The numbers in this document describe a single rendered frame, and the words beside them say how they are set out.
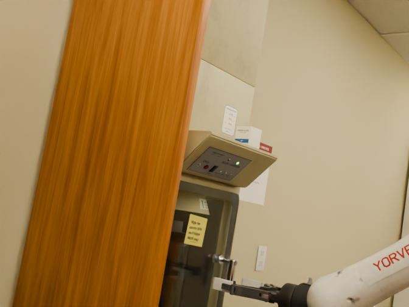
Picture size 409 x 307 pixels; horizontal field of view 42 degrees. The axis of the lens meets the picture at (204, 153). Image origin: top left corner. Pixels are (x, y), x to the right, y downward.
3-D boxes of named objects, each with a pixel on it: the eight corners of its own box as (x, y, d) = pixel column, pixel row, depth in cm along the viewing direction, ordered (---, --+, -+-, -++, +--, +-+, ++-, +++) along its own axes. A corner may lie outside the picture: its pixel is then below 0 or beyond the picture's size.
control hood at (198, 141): (167, 169, 132) (173, 128, 133) (239, 187, 157) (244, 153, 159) (203, 172, 125) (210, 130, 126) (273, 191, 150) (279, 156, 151)
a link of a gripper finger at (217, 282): (235, 294, 138) (233, 294, 137) (213, 288, 142) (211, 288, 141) (237, 282, 138) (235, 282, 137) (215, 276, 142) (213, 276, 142)
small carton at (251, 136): (233, 147, 148) (237, 125, 149) (244, 150, 152) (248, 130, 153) (247, 147, 145) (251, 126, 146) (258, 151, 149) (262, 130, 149)
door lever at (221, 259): (218, 289, 150) (212, 289, 148) (223, 254, 151) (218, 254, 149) (234, 293, 147) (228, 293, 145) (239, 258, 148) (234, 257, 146)
